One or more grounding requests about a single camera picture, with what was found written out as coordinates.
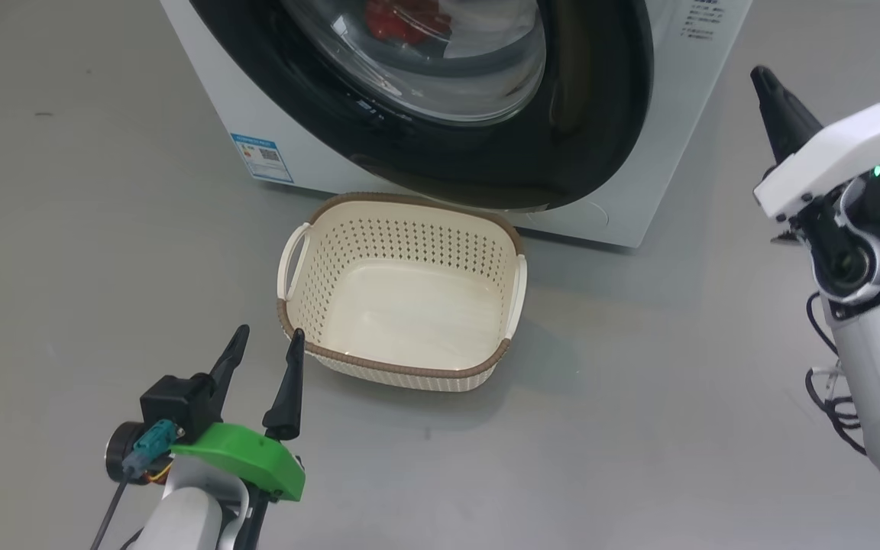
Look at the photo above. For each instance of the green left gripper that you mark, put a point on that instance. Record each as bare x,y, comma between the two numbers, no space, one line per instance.
257,458

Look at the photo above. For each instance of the teal left camera connector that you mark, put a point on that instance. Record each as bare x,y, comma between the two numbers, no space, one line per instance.
151,445

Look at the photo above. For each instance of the white front-load washing machine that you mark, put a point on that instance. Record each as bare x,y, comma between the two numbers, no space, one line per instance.
677,153

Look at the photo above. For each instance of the red and white garment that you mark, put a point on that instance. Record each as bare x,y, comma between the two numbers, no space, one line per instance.
402,21

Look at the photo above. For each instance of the blue energy label sticker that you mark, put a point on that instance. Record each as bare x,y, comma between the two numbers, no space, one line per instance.
262,158

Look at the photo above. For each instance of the round filter access cover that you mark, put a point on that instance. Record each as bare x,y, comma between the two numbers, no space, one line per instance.
570,216

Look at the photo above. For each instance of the printed instruction text decal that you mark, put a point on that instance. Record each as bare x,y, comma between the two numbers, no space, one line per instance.
701,19

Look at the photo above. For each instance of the cream perforated laundry basket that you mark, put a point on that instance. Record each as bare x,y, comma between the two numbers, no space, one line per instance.
409,313

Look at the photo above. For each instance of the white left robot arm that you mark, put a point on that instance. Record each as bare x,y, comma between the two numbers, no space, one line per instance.
180,512

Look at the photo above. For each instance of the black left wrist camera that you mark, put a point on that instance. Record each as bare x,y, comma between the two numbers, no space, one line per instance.
176,401

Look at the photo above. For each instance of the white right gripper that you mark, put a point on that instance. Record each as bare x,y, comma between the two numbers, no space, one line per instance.
837,153

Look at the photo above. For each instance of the black glass washing machine door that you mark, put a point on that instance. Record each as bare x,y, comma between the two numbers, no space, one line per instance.
600,114

